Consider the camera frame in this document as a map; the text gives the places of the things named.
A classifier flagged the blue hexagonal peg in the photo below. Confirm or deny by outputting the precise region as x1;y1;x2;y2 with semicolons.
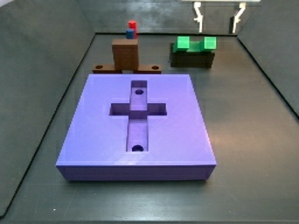
125;29;135;39

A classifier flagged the purple board with cross slot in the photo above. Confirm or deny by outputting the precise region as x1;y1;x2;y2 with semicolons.
56;74;216;181

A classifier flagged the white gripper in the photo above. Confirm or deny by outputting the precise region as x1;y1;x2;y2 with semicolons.
181;0;260;34

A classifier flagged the black fixture bracket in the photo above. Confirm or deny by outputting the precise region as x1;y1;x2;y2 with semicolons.
169;44;215;69

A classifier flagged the brown T-shaped block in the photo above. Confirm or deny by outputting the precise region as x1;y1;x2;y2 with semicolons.
92;39;161;74

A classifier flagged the red hexagonal peg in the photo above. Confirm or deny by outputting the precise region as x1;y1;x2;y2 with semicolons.
127;20;137;39

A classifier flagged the green U-shaped block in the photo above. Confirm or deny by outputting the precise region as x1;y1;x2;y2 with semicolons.
172;36;217;53

